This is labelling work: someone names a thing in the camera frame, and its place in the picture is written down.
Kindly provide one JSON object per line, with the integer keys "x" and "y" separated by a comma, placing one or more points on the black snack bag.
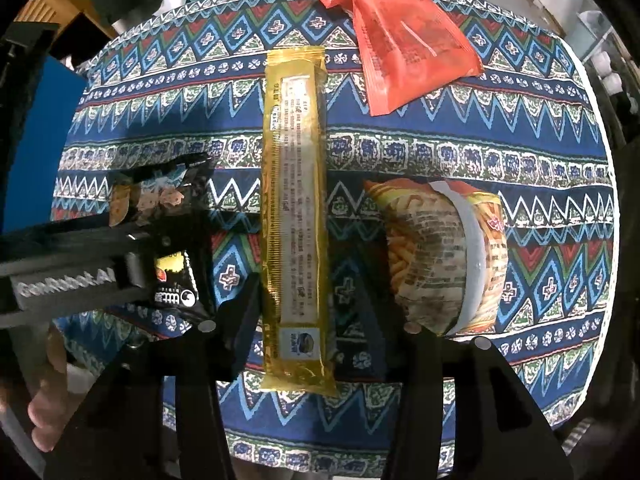
{"x": 169, "y": 202}

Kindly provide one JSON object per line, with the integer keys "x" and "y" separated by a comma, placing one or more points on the shoe rack with shoes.
{"x": 617, "y": 75}

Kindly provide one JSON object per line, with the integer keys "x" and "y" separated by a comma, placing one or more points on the wooden louvered cabinet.
{"x": 63, "y": 13}

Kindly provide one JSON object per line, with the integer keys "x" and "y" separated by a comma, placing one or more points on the red-orange snack packet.
{"x": 407, "y": 48}

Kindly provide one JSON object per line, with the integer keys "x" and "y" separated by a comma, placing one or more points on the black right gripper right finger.
{"x": 500, "y": 431}

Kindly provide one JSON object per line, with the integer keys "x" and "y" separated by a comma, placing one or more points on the blue cardboard box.
{"x": 32, "y": 176}

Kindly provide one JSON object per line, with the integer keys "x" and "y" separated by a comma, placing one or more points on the orange striped chips bag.
{"x": 447, "y": 253}

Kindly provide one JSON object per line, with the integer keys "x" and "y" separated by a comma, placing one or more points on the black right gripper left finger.
{"x": 117, "y": 430}

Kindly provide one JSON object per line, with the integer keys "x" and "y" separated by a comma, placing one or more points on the left hand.
{"x": 48, "y": 408}

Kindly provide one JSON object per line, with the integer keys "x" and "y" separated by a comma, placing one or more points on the patterned blue tablecloth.
{"x": 527, "y": 129}

